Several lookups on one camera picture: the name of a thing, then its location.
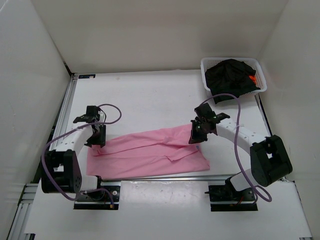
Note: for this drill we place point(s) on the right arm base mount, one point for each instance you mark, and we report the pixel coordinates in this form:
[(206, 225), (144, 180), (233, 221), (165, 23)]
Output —
[(224, 198)]

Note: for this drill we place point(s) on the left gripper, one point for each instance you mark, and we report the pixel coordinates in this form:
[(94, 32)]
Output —
[(99, 138)]

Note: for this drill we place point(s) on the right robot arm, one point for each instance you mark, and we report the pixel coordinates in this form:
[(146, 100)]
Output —
[(269, 160)]

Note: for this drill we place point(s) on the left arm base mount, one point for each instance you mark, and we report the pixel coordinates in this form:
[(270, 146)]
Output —
[(100, 200)]

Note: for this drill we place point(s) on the blue table label sticker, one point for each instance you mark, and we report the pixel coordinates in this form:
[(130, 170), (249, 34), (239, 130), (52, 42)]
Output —
[(86, 76)]

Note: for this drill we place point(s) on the aluminium table frame rail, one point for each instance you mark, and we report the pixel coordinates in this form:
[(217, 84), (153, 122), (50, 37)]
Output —
[(24, 193)]

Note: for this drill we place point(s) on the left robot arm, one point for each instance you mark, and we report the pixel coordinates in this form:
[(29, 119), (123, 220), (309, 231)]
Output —
[(60, 166)]

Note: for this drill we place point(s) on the pink t shirt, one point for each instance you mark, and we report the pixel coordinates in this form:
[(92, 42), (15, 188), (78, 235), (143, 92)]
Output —
[(164, 151)]

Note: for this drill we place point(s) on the orange garment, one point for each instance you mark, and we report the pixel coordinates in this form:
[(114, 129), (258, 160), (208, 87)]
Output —
[(254, 79)]

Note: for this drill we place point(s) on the black t shirt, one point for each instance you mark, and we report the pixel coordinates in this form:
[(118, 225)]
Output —
[(229, 77)]

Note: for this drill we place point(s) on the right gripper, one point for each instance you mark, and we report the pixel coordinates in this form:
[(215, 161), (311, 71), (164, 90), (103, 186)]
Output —
[(197, 135)]

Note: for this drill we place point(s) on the white plastic basket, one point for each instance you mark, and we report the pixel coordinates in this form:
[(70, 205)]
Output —
[(260, 81)]

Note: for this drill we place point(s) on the white front cover board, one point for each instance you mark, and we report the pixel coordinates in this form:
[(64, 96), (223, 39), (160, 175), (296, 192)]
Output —
[(177, 210)]

